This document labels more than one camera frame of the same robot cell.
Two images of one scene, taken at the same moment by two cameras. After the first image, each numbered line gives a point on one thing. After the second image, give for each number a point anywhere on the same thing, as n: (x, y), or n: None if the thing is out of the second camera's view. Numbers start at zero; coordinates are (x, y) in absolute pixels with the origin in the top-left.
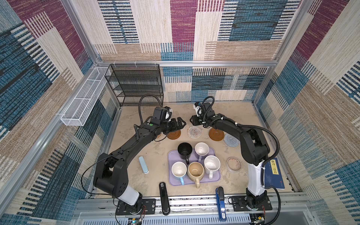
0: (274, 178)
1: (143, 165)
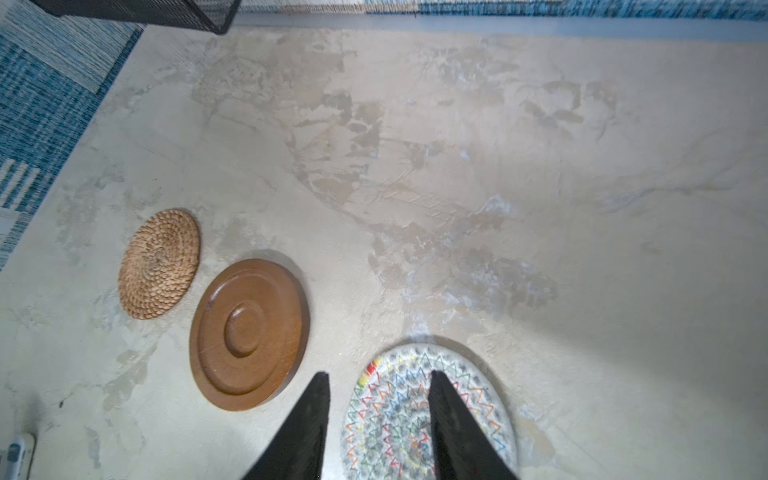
0: None
1: (15, 458)
